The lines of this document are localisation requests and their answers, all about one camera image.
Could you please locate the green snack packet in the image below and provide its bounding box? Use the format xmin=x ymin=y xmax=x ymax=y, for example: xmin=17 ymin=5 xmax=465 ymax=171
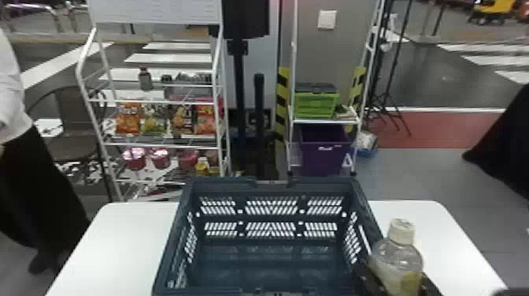
xmin=141 ymin=105 xmax=168 ymax=135

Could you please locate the orange snack packet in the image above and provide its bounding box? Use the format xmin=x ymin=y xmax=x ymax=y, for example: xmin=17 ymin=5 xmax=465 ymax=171
xmin=170 ymin=105 xmax=194 ymax=135
xmin=114 ymin=103 xmax=142 ymax=135

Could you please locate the grey bottle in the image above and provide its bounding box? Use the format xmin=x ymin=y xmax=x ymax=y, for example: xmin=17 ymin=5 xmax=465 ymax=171
xmin=138 ymin=66 xmax=154 ymax=92

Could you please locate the white shelf trolley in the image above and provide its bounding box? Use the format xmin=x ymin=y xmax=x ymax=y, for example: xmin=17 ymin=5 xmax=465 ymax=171
xmin=286 ymin=0 xmax=387 ymax=176

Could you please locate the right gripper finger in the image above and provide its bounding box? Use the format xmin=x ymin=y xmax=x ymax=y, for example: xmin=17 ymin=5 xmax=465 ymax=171
xmin=420 ymin=276 xmax=444 ymax=296
xmin=353 ymin=262 xmax=375 ymax=296

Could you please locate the red snack packet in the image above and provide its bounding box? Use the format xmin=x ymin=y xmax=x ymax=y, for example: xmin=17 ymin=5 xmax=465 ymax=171
xmin=194 ymin=103 xmax=219 ymax=135

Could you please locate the black tripod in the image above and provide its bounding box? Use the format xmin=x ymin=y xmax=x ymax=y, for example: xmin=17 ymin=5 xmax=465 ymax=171
xmin=364 ymin=0 xmax=415 ymax=137

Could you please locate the person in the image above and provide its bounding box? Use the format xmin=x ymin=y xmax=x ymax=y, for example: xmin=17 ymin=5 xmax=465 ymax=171
xmin=0 ymin=28 xmax=91 ymax=276
xmin=461 ymin=82 xmax=529 ymax=200

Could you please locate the purple crate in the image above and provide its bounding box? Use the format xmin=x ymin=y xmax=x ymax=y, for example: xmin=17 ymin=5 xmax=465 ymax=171
xmin=298 ymin=124 xmax=353 ymax=178

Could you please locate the yellow black striped post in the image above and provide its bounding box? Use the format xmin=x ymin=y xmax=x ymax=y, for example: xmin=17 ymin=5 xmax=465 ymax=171
xmin=275 ymin=65 xmax=291 ymax=142
xmin=350 ymin=65 xmax=368 ymax=109

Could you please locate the green basket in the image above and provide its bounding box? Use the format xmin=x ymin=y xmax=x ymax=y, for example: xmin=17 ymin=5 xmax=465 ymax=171
xmin=294 ymin=82 xmax=341 ymax=120

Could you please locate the clear bottle with beige cap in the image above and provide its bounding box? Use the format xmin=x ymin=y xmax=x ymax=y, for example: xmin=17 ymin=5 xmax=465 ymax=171
xmin=367 ymin=218 xmax=425 ymax=296

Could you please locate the blue basket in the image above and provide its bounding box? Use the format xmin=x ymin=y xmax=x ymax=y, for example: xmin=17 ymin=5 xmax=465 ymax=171
xmin=151 ymin=176 xmax=387 ymax=296

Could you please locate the white wire rack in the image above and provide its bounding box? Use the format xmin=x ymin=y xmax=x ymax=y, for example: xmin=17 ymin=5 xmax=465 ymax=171
xmin=75 ymin=0 xmax=233 ymax=202

